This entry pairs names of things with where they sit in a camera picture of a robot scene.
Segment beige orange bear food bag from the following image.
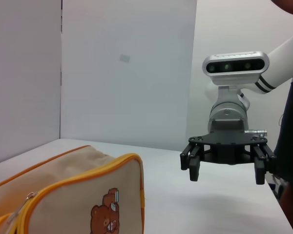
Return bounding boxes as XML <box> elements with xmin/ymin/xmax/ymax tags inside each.
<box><xmin>0</xmin><ymin>145</ymin><xmax>146</xmax><ymax>234</ymax></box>

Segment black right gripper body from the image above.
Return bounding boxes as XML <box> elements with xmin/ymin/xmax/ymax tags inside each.
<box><xmin>188</xmin><ymin>120</ymin><xmax>269</xmax><ymax>167</ymax></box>

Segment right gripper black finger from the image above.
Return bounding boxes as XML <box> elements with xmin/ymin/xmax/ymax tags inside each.
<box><xmin>249</xmin><ymin>143</ymin><xmax>277</xmax><ymax>185</ymax></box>
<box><xmin>180</xmin><ymin>143</ymin><xmax>206</xmax><ymax>182</ymax></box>

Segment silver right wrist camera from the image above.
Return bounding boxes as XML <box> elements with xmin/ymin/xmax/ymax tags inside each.
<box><xmin>202</xmin><ymin>51</ymin><xmax>270</xmax><ymax>106</ymax></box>

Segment silver metal zipper pull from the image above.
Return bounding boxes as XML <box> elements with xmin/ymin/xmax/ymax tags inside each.
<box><xmin>6</xmin><ymin>192</ymin><xmax>39</xmax><ymax>224</ymax></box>

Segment right gripper metal cable connector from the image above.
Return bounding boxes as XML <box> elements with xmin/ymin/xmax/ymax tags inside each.
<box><xmin>244</xmin><ymin>129</ymin><xmax>268</xmax><ymax>137</ymax></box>

